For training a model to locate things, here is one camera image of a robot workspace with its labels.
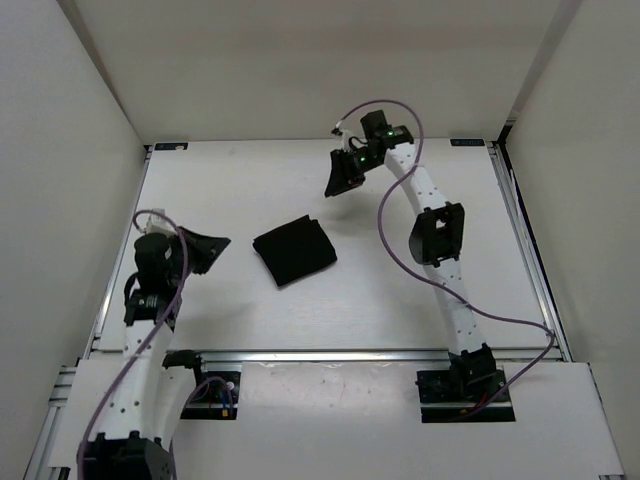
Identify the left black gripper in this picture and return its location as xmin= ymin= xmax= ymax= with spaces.
xmin=166 ymin=225 xmax=230 ymax=286

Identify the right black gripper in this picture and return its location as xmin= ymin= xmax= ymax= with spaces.
xmin=323 ymin=148 xmax=381 ymax=198

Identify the black skirt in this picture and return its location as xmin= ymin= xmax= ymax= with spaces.
xmin=253 ymin=215 xmax=337 ymax=288

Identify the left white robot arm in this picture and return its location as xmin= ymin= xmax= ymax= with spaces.
xmin=77 ymin=227 xmax=231 ymax=479

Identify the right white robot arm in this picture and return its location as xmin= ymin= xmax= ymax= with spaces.
xmin=324 ymin=110 xmax=497 ymax=401

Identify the left blue label sticker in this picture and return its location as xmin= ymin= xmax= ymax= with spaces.
xmin=154 ymin=142 xmax=189 ymax=151

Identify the blue label sticker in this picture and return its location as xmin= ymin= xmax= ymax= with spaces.
xmin=154 ymin=142 xmax=189 ymax=151
xmin=450 ymin=138 xmax=485 ymax=147

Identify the right blue label sticker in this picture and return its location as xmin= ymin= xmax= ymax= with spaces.
xmin=450 ymin=138 xmax=485 ymax=147

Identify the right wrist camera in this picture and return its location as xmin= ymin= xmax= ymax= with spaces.
xmin=330 ymin=122 xmax=356 ymax=151

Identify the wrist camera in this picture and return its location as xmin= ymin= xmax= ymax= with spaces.
xmin=330 ymin=122 xmax=356 ymax=151
xmin=141 ymin=209 xmax=172 ymax=235

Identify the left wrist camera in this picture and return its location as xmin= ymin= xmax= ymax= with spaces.
xmin=141 ymin=209 xmax=172 ymax=235

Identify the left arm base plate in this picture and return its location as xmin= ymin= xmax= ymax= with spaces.
xmin=181 ymin=365 xmax=241 ymax=421

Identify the front aluminium rail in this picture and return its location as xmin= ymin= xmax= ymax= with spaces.
xmin=85 ymin=348 xmax=564 ymax=363

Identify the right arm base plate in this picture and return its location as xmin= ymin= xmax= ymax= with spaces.
xmin=415 ymin=369 xmax=516 ymax=424

